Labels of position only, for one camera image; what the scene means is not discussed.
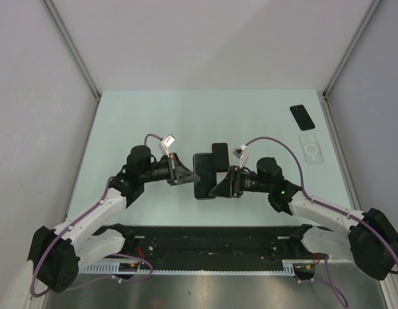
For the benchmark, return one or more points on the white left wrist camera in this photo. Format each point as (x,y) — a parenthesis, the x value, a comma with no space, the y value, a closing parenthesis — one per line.
(165,144)

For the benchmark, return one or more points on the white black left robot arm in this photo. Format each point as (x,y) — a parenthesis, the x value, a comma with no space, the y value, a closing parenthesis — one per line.
(59,253)

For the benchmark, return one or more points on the clear magsafe phone case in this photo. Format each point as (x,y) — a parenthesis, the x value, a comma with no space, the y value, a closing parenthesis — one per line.
(311,149)

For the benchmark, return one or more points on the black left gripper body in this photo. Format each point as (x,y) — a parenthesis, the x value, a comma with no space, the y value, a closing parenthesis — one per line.
(157,171)

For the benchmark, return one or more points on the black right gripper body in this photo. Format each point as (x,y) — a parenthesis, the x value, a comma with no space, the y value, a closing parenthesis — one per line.
(241,182)

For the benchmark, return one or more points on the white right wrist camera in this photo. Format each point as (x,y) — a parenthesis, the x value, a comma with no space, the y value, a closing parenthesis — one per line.
(239,152)

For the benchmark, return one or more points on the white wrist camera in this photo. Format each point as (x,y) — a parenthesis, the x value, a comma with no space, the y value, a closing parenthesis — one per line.
(165,144)
(239,152)

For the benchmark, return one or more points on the black smartphone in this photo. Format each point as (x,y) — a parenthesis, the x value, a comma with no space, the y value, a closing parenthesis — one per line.
(222,157)

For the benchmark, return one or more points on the black phone case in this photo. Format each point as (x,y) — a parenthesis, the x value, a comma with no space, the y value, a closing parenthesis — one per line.
(205,175)

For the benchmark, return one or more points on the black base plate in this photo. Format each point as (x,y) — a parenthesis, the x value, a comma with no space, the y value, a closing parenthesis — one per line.
(267,242)

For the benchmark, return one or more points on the grey slotted cable duct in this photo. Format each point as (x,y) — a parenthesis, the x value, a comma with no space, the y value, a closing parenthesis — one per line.
(212,265)

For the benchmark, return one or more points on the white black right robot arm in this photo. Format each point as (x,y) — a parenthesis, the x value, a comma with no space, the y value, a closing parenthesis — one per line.
(366,238)

